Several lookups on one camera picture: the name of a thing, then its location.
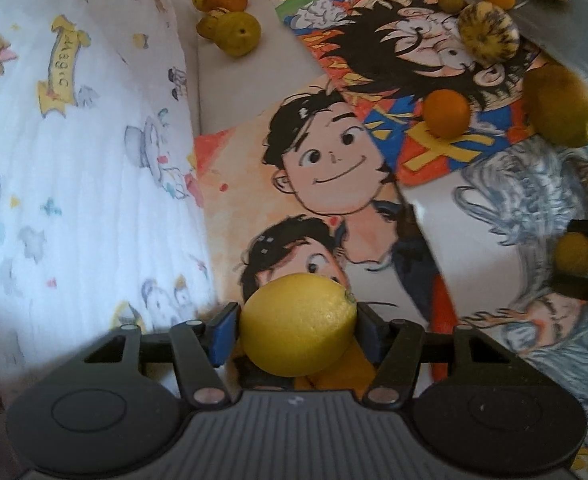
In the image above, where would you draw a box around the white cartoon printed blanket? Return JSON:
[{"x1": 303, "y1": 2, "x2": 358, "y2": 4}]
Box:
[{"x1": 0, "y1": 0, "x2": 220, "y2": 403}]

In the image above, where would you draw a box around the striped yellow melon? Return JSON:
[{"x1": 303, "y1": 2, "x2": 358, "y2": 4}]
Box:
[{"x1": 458, "y1": 2, "x2": 521, "y2": 65}]

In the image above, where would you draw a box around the grey winged figure poster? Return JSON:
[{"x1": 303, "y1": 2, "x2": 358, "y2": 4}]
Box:
[{"x1": 404, "y1": 110, "x2": 588, "y2": 476}]

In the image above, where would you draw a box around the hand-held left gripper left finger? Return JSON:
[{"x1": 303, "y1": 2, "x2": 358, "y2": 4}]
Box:
[{"x1": 81, "y1": 302, "x2": 241, "y2": 407}]

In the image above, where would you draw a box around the orange kumquat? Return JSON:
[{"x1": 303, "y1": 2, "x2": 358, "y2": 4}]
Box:
[{"x1": 424, "y1": 89, "x2": 473, "y2": 139}]

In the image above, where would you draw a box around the grey metal tray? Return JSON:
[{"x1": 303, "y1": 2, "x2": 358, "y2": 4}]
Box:
[{"x1": 461, "y1": 0, "x2": 588, "y2": 111}]

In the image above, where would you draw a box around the green pear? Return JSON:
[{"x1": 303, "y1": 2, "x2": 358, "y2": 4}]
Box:
[{"x1": 522, "y1": 65, "x2": 588, "y2": 147}]

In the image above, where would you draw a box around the small yellow-brown fruit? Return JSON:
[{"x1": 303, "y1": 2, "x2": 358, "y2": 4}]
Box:
[{"x1": 196, "y1": 14, "x2": 223, "y2": 41}]

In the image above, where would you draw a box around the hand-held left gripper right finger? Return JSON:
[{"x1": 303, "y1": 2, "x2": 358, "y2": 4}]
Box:
[{"x1": 356, "y1": 303, "x2": 513, "y2": 409}]

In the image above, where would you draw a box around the smiling boys poster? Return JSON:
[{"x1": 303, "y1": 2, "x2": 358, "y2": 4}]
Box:
[{"x1": 191, "y1": 87, "x2": 457, "y2": 391}]

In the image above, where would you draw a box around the yellow-green pear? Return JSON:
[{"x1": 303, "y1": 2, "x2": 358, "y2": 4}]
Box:
[{"x1": 214, "y1": 10, "x2": 262, "y2": 57}]

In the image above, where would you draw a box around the small yellow-green fruit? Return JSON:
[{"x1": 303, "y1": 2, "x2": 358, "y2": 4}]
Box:
[{"x1": 554, "y1": 232, "x2": 588, "y2": 277}]

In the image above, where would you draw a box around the yellow lemon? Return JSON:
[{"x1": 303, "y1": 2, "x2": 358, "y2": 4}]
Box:
[{"x1": 239, "y1": 272, "x2": 360, "y2": 377}]

